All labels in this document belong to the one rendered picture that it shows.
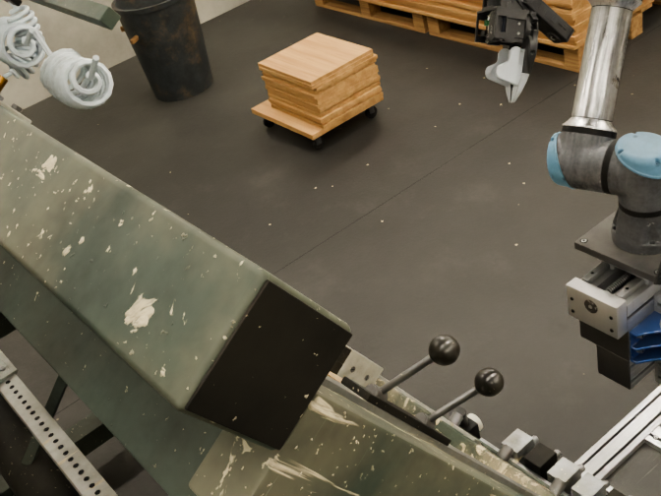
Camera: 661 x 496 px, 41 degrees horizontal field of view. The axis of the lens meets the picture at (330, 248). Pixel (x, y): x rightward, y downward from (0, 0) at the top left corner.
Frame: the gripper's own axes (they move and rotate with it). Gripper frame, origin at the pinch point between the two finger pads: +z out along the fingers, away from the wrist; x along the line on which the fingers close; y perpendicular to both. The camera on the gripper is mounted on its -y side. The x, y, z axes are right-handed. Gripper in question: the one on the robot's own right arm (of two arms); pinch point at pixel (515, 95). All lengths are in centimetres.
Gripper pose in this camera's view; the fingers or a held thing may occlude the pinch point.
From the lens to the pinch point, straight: 157.4
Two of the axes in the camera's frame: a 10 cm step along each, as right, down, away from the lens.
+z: -0.8, 9.9, 1.1
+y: -9.4, -0.4, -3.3
